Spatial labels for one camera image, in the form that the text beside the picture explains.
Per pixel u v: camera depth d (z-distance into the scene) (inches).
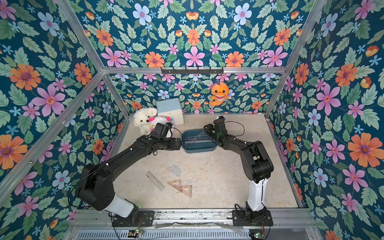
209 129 34.2
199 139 40.4
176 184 33.4
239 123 34.8
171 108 40.4
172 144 30.9
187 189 33.0
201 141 38.9
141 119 36.8
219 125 30.0
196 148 36.7
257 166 20.4
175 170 35.7
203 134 38.5
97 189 17.1
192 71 36.6
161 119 37.0
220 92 38.6
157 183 33.9
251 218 25.6
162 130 26.7
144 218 28.9
